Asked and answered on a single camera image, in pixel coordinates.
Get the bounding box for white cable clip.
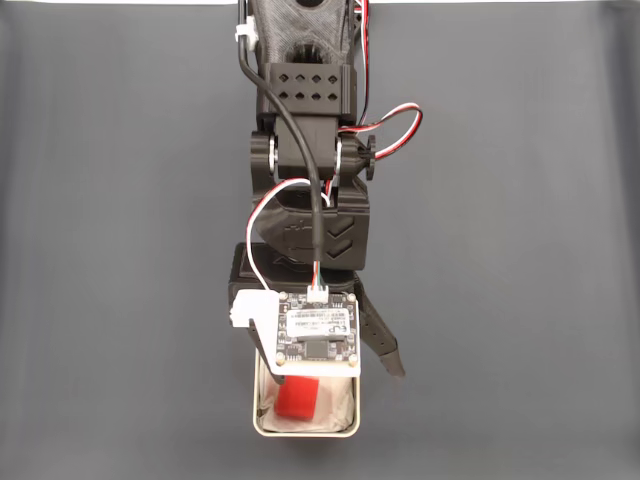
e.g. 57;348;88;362
233;18;258;50

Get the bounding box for red cube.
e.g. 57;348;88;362
273;375;322;420

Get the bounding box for black camera cable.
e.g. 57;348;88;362
235;0;327;276

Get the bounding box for white cloth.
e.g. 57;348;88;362
257;375;356;432

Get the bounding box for dark grey table mat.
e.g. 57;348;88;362
0;3;640;480

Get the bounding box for square metal tin box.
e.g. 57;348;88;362
252;349;361;439

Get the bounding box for white red gripper servo wire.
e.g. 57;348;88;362
245;178;334;294

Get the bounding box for red white looped servo wire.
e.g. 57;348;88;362
339;0;424;162

